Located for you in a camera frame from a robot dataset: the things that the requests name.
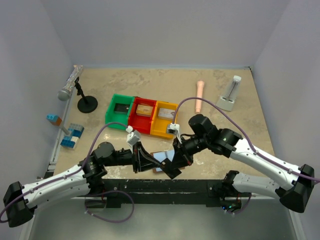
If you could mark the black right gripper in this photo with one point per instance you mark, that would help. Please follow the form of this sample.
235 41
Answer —
181 152

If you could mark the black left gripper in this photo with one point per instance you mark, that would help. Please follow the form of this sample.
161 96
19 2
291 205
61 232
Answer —
135 158

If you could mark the brown leather card holder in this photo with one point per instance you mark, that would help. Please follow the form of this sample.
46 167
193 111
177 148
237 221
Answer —
161 156

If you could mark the black credit card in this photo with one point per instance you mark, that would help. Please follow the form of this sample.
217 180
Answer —
166 167

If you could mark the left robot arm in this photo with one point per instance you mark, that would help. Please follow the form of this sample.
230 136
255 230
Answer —
21 200

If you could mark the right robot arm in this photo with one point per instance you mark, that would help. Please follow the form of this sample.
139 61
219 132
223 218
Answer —
291 184

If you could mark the orange card stack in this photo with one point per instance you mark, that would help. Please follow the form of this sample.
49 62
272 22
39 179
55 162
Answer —
144 110

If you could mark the black card stack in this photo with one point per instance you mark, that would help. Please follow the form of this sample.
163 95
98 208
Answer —
121 108

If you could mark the yellow plastic bin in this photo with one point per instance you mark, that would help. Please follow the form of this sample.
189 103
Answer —
158 126

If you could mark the red plastic bin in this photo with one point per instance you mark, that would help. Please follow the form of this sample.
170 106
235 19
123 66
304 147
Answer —
141 123

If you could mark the green plastic bin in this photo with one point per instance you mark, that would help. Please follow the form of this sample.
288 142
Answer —
111 116

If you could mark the pink flashlight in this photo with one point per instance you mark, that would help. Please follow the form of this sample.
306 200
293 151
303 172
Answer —
199 94

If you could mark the blue white brick stack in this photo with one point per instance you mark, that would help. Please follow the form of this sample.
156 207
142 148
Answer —
70 141

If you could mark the black microphone stand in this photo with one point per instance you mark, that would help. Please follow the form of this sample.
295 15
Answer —
86 104

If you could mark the blue orange brick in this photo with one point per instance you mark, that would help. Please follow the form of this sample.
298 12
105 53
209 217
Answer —
54 119

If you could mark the silver glitter microphone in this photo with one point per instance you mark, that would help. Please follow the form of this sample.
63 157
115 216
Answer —
65 93

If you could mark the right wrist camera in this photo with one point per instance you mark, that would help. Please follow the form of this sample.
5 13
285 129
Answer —
174 129

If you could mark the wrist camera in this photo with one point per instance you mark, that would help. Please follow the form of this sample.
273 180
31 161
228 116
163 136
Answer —
133 137
174 129

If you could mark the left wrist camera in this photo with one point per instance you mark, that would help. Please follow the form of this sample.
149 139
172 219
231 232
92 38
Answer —
133 137

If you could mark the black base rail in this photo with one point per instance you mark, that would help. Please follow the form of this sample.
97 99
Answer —
208 192

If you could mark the grey toy hammer handle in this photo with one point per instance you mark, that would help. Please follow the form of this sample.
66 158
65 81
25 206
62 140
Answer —
65 130

